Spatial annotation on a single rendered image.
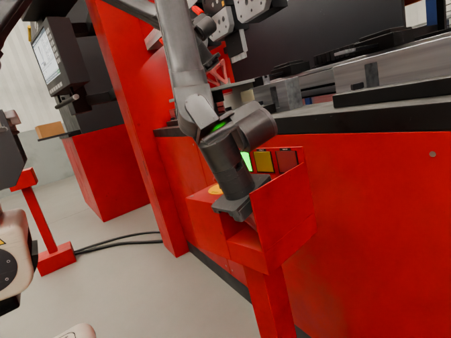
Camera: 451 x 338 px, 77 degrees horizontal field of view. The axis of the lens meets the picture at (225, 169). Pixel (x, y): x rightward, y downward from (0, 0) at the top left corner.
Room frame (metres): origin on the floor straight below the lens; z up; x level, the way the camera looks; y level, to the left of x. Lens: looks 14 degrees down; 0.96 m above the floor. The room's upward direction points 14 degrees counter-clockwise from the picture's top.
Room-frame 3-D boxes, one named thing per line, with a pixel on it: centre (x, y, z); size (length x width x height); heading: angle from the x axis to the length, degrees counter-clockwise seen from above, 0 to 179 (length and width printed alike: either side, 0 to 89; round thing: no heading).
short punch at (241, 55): (1.12, -0.15, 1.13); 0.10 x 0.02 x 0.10; 28
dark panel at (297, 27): (1.57, -0.49, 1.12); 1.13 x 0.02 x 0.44; 28
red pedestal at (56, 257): (2.12, 1.49, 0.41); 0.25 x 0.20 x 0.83; 118
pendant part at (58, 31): (1.93, 0.85, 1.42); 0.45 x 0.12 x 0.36; 42
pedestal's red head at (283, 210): (0.54, -0.03, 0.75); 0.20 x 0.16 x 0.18; 39
